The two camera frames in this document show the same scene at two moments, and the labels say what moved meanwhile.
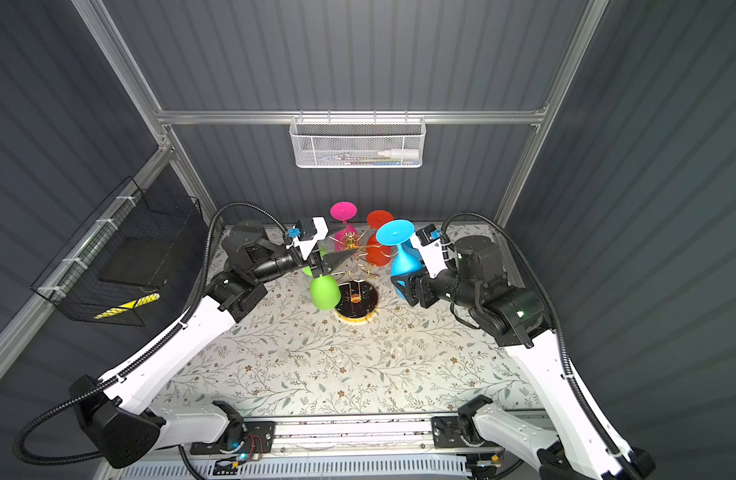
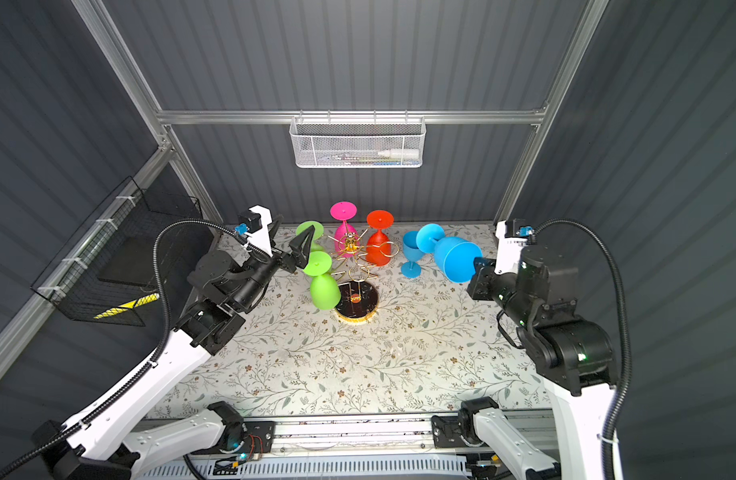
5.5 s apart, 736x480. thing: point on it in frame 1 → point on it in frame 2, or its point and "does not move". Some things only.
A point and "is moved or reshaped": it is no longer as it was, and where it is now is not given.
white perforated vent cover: x=363 y=468 does not move
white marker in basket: x=398 y=155 does not move
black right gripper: x=416 y=283 → x=481 y=268
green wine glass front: x=325 y=292 does not move
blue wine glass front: x=405 y=259 is moved or reshaped
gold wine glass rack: x=358 y=300 does not move
